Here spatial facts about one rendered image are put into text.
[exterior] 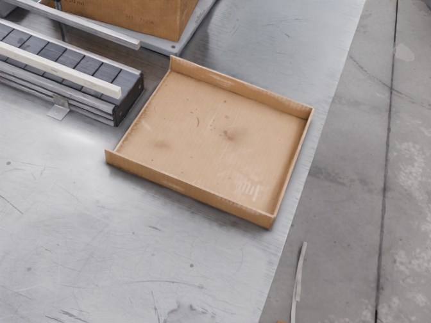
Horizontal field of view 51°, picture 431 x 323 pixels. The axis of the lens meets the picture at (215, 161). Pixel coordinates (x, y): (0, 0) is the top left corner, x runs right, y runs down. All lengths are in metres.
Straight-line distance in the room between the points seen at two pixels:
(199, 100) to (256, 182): 0.21
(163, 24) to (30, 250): 0.51
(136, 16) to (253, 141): 0.36
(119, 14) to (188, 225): 0.47
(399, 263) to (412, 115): 0.78
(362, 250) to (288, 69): 0.96
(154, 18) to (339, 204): 1.16
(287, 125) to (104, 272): 0.43
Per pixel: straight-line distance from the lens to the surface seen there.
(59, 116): 0.87
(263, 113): 0.89
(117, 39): 0.82
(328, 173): 1.92
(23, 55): 0.87
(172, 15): 0.94
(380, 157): 2.07
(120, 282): 0.70
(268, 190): 0.79
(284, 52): 1.04
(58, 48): 0.93
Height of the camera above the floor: 1.49
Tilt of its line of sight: 54 degrees down
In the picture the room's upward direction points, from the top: 12 degrees clockwise
